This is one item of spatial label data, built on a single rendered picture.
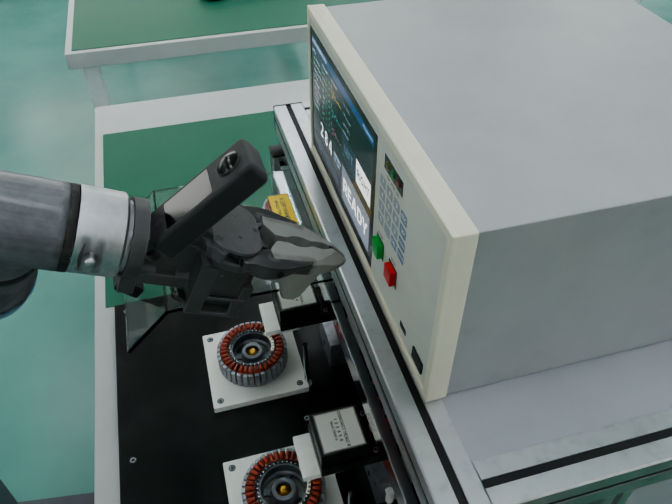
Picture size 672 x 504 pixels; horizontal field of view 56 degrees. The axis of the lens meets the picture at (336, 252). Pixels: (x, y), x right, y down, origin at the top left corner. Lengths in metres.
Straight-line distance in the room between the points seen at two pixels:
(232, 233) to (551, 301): 0.28
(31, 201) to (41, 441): 1.56
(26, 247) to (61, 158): 2.58
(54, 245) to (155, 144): 1.12
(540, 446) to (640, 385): 0.13
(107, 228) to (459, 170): 0.29
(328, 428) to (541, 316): 0.34
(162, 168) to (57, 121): 1.89
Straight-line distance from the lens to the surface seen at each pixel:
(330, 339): 1.02
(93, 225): 0.54
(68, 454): 2.00
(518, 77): 0.67
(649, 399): 0.67
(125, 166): 1.59
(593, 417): 0.64
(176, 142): 1.64
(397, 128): 0.56
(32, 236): 0.54
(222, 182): 0.53
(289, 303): 0.94
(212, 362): 1.07
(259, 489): 0.90
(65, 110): 3.49
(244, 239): 0.57
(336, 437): 0.81
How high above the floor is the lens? 1.61
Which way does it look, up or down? 43 degrees down
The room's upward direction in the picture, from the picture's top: straight up
